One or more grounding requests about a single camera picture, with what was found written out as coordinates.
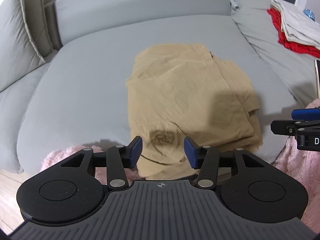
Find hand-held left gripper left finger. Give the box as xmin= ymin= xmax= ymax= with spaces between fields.
xmin=61 ymin=135 xmax=143 ymax=188

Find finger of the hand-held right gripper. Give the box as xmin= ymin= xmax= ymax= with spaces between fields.
xmin=271 ymin=119 xmax=320 ymax=136
xmin=291 ymin=107 xmax=320 ymax=121

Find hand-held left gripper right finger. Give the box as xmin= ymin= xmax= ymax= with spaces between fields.
xmin=184 ymin=136 xmax=263 ymax=189

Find khaki pants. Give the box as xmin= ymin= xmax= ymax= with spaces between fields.
xmin=125 ymin=43 xmax=264 ymax=180

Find smartphone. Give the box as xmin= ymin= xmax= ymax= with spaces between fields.
xmin=314 ymin=59 xmax=320 ymax=98

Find red garment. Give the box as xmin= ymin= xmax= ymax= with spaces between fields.
xmin=267 ymin=7 xmax=320 ymax=59

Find off-white folded garment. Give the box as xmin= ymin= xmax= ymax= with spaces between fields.
xmin=270 ymin=0 xmax=320 ymax=52

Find grey sofa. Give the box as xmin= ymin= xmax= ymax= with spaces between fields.
xmin=0 ymin=0 xmax=320 ymax=175

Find taupe cushion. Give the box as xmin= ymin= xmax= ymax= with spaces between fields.
xmin=21 ymin=0 xmax=63 ymax=58

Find light grey piped cushion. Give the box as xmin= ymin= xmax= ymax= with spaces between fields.
xmin=0 ymin=0 xmax=47 ymax=93

